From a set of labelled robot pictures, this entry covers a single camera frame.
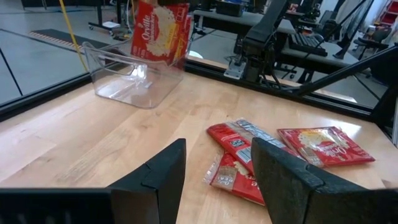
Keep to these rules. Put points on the red Orville popcorn bag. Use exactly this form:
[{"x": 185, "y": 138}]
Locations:
[
  {"x": 326, "y": 146},
  {"x": 155, "y": 31},
  {"x": 187, "y": 37},
  {"x": 236, "y": 183},
  {"x": 231, "y": 137}
]

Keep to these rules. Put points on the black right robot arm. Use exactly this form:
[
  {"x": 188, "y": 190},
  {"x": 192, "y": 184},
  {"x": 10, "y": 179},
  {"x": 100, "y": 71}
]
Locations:
[{"x": 264, "y": 28}]

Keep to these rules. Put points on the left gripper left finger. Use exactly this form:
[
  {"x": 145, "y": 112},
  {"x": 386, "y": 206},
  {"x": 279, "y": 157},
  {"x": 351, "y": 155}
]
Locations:
[{"x": 155, "y": 186}]

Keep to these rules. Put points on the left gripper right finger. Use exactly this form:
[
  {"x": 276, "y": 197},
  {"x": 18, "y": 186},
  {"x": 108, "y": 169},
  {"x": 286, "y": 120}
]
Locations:
[{"x": 286, "y": 186}]

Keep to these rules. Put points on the black office chair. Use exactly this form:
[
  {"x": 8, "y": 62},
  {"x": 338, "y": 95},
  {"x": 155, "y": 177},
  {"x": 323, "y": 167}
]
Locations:
[{"x": 377, "y": 35}]

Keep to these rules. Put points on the red shelf unit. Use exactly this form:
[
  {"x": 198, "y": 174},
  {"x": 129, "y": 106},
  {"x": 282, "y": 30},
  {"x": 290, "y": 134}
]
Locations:
[{"x": 390, "y": 15}]

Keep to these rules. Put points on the black floor mat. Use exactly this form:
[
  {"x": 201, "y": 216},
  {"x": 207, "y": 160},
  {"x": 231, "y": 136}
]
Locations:
[{"x": 62, "y": 36}]

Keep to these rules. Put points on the clear plastic basket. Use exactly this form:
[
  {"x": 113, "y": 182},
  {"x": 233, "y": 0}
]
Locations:
[{"x": 124, "y": 84}]

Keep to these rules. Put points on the black keyboard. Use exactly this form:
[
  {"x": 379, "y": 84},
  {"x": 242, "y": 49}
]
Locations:
[{"x": 308, "y": 43}]

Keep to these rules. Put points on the black electronics box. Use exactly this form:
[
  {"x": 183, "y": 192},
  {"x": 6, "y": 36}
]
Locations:
[{"x": 230, "y": 7}]

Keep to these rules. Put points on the black wheeled stand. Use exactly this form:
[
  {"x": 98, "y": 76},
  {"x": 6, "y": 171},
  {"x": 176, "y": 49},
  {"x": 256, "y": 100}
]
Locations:
[{"x": 99, "y": 15}]

